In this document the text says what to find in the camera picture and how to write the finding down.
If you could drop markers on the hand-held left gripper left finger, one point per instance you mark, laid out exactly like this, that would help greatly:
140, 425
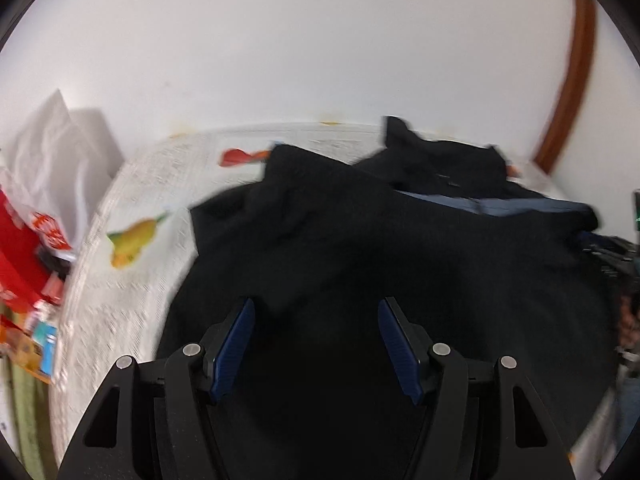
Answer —
232, 345

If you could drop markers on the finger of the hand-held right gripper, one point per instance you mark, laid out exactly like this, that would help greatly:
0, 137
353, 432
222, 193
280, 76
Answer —
612, 255

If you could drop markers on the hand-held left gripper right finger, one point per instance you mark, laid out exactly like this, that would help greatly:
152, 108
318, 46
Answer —
397, 345

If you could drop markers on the black white blue jacket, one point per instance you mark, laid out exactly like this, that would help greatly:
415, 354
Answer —
350, 240

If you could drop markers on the person's right hand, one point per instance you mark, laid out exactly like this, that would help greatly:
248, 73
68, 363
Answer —
631, 320

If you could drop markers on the fruit-printed white cloth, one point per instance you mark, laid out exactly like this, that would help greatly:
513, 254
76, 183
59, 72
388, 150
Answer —
125, 290

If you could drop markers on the blue box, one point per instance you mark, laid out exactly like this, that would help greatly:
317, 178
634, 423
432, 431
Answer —
46, 347

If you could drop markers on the wooden nightstand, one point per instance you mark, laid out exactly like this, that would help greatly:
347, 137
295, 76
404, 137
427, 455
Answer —
17, 352

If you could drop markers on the green sheet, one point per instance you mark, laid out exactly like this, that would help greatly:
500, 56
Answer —
27, 420

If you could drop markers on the red paper bag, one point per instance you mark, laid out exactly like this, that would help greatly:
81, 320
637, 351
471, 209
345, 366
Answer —
15, 260

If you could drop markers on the white plastic bag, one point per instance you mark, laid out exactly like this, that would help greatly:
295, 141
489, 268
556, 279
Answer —
45, 160

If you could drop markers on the brown wooden door frame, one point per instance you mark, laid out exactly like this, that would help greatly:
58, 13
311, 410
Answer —
575, 70

